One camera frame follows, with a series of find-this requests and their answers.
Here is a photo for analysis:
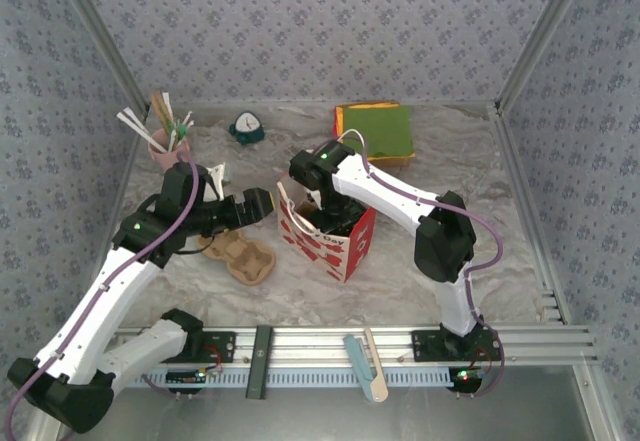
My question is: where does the red white paper gift bag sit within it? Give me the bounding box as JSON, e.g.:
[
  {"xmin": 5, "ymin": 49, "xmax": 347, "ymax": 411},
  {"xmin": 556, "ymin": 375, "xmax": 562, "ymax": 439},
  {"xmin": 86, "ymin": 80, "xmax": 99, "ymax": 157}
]
[{"xmin": 276, "ymin": 129, "xmax": 377, "ymax": 284}]

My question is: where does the teal alarm clock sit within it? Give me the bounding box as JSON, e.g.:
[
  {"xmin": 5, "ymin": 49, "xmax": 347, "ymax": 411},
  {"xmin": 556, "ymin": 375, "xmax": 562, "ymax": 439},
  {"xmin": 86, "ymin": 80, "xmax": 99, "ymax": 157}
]
[{"xmin": 228, "ymin": 110, "xmax": 266, "ymax": 146}]

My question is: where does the yellow red napkin stack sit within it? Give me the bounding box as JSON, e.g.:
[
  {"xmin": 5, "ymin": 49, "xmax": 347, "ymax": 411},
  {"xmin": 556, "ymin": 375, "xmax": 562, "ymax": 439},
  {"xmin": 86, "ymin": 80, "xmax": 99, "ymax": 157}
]
[{"xmin": 333, "ymin": 101, "xmax": 417, "ymax": 170}]

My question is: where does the flat wooden stick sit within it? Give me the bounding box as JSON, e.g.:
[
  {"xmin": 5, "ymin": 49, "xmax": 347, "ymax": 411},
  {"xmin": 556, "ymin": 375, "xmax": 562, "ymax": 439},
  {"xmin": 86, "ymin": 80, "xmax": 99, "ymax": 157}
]
[{"xmin": 364, "ymin": 328, "xmax": 390, "ymax": 403}]

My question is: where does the light blue plastic tool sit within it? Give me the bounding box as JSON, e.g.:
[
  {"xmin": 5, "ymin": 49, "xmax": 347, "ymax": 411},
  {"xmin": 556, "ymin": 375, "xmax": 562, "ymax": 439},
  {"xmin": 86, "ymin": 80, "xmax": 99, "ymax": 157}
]
[{"xmin": 342, "ymin": 335, "xmax": 381, "ymax": 403}]

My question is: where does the dark green flat bar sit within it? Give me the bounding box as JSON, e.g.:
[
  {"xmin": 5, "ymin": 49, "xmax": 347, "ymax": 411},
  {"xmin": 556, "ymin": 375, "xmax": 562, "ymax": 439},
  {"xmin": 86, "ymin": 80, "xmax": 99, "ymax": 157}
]
[{"xmin": 245, "ymin": 325, "xmax": 275, "ymax": 401}]

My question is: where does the aluminium side rail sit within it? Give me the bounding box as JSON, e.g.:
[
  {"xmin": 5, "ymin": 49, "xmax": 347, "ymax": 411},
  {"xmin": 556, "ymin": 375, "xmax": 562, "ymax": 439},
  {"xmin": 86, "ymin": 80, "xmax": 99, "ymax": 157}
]
[
  {"xmin": 492, "ymin": 105, "xmax": 574, "ymax": 325},
  {"xmin": 82, "ymin": 105, "xmax": 151, "ymax": 327}
]

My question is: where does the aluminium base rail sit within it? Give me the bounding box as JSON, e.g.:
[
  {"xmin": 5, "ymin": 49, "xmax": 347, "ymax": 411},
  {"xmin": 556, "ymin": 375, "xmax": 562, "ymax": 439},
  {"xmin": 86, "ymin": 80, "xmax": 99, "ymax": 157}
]
[{"xmin": 57, "ymin": 325, "xmax": 599, "ymax": 367}]

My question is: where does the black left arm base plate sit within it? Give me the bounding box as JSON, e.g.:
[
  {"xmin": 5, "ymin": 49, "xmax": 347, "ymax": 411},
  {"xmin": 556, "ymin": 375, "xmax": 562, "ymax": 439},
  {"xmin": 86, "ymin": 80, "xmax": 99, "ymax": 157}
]
[{"xmin": 145, "ymin": 329, "xmax": 237, "ymax": 364}]

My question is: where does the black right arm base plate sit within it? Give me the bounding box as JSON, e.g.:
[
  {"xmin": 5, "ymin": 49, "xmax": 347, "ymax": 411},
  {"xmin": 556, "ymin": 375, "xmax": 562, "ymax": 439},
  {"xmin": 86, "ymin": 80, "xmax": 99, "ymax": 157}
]
[{"xmin": 410, "ymin": 329, "xmax": 504, "ymax": 364}]

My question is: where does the light blue slotted cable duct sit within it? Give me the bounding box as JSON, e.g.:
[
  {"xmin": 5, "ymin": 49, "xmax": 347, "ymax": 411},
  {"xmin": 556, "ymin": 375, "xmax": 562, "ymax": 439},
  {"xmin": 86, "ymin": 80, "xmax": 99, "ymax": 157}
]
[{"xmin": 119, "ymin": 368, "xmax": 461, "ymax": 390}]

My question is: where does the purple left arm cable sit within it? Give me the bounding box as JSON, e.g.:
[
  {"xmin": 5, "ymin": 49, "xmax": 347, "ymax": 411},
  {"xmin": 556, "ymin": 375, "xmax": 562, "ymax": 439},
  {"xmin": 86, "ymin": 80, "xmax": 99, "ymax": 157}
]
[{"xmin": 4, "ymin": 150, "xmax": 201, "ymax": 441}]

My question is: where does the aluminium frame post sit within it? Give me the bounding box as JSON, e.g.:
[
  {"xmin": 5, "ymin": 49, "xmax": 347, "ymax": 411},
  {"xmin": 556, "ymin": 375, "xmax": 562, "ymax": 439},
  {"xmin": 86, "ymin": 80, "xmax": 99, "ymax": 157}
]
[
  {"xmin": 494, "ymin": 0, "xmax": 599, "ymax": 112},
  {"xmin": 47, "ymin": 0, "xmax": 151, "ymax": 112}
]

